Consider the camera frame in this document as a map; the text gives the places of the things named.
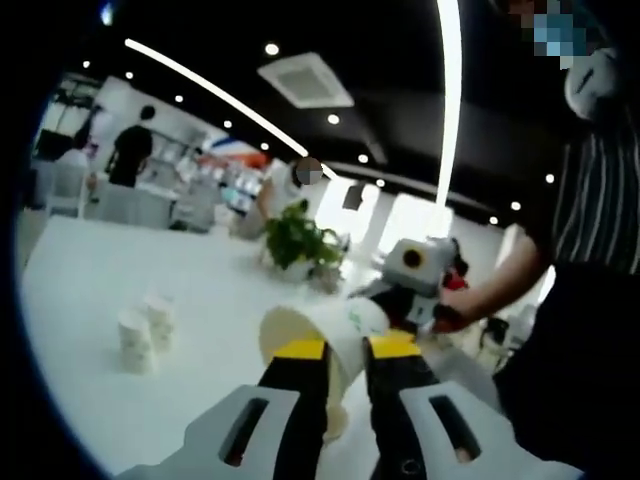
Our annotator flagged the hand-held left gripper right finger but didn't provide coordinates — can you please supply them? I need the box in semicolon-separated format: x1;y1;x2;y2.
362;333;584;480

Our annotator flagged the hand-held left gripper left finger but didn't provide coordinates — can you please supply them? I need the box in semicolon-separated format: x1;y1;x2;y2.
117;338;331;480

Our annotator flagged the white paper cup green print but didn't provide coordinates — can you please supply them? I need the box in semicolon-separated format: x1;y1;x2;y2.
117;309;154;375
142;292;176;354
258;295;392;444

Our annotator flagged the person's right hand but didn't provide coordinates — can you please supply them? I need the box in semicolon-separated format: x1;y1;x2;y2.
433;292;481;334

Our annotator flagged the grey office chair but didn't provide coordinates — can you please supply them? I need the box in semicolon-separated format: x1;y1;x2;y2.
422;334;506;416

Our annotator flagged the black office chair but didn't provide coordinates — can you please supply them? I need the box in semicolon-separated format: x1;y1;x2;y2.
479;317;511;366

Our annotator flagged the green potted plant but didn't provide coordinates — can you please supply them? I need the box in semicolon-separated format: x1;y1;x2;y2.
262;199;346;284

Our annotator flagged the person's dark clothing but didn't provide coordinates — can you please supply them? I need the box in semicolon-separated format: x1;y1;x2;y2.
492;259;640;451

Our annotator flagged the long ceiling light strip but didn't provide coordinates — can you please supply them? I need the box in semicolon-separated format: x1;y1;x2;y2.
434;0;464;209

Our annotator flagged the person's striped shirt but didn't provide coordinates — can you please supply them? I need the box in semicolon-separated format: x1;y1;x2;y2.
549;114;640;271

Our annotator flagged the ceiling air vent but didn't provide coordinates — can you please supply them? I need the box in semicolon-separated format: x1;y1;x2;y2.
257;52;355;109

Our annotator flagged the grey partition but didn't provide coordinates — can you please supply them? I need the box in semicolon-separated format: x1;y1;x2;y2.
94;182;216;232

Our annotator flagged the white worn device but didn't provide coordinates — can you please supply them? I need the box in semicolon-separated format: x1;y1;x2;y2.
563;42;626;121

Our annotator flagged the curved ceiling light strip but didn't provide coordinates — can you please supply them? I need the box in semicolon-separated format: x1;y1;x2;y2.
123;38;341;179

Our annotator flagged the group of round ceiling lights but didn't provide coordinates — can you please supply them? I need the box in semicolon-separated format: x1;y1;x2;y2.
82;42;556;226

